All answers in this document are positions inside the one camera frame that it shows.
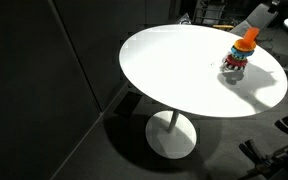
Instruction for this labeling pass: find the yellow wooden bar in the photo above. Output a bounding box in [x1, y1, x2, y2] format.
[212, 24, 235, 31]

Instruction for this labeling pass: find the grey chair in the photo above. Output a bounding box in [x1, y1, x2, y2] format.
[230, 3, 279, 38]

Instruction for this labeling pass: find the white round table pedestal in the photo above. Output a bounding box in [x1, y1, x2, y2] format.
[145, 109, 198, 160]

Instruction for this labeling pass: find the black white striped ring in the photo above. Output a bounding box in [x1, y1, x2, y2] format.
[223, 61, 246, 72]

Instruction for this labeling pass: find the red stacking ring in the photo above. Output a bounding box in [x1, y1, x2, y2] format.
[225, 54, 249, 67]

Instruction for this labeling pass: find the blue stacking ring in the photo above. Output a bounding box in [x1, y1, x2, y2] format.
[230, 45, 256, 58]

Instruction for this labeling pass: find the metal frame cart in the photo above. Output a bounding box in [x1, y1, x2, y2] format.
[193, 0, 229, 26]

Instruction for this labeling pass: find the yellow stacking ring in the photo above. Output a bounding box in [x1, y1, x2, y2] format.
[233, 38, 258, 52]

